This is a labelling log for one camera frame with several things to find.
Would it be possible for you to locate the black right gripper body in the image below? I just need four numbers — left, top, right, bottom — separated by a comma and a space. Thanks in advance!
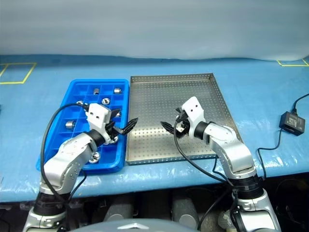
174, 113, 193, 139

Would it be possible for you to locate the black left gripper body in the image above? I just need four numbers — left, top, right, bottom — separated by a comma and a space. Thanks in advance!
104, 115, 119, 140

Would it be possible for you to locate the perforated steel tray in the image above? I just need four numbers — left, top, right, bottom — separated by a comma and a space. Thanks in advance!
125, 72, 244, 166

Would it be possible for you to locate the blue compartment plastic tray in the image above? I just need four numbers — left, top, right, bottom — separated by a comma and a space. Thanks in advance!
35, 78, 131, 174

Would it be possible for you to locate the grey rounded shape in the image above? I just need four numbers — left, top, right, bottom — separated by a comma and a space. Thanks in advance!
103, 195, 136, 222
171, 193, 200, 224

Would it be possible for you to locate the grey robot torso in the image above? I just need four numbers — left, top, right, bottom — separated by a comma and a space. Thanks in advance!
72, 219, 201, 232

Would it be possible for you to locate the black power adapter box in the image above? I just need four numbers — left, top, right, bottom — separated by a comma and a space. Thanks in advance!
279, 111, 305, 136

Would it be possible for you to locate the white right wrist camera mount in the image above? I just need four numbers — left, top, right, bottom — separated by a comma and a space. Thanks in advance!
181, 96, 207, 138

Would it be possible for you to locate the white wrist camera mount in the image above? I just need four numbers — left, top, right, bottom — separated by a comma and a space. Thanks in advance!
84, 102, 113, 145
181, 96, 207, 138

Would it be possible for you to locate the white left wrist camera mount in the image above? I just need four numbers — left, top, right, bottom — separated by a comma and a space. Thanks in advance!
84, 102, 113, 145

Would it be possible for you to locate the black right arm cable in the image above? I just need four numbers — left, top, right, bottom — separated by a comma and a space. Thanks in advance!
173, 113, 242, 232

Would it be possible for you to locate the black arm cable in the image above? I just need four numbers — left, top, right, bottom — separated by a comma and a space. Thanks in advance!
173, 113, 242, 232
40, 102, 91, 206

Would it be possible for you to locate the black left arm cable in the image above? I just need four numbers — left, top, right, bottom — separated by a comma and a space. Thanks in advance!
40, 102, 91, 206

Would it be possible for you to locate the black adapter cable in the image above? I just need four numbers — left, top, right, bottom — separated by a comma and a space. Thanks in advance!
293, 93, 309, 114
256, 129, 283, 181

